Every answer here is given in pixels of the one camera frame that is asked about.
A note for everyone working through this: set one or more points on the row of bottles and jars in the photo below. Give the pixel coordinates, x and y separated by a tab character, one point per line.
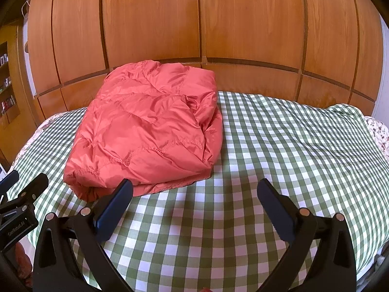
6	102

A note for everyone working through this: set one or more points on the green checked bed cover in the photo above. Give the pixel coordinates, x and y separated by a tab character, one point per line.
243	164

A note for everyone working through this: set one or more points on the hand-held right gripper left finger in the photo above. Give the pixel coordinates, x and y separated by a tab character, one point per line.
114	206

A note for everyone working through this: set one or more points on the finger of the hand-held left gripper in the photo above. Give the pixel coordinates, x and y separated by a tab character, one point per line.
9	179
33	187

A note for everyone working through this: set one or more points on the orange puffer jacket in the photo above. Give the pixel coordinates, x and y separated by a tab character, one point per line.
146	121

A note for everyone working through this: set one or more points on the wooden wardrobe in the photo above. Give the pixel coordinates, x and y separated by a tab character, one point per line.
197	15

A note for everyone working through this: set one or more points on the wooden shelf unit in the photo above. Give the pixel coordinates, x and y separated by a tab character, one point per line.
18	67

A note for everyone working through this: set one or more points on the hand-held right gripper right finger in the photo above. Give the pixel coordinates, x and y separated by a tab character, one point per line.
273	208

